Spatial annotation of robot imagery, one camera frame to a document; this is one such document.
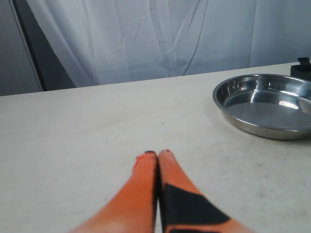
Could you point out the white backdrop curtain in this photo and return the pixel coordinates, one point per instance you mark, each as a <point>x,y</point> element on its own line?
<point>115,41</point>

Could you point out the black plastic tool case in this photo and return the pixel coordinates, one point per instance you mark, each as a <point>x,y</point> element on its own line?
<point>302,70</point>

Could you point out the round stainless steel pan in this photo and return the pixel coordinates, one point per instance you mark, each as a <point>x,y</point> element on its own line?
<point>266,105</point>

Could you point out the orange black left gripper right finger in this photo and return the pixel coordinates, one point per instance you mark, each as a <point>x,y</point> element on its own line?
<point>183,208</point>

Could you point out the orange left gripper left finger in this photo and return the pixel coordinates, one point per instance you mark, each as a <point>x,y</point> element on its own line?
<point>133,208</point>

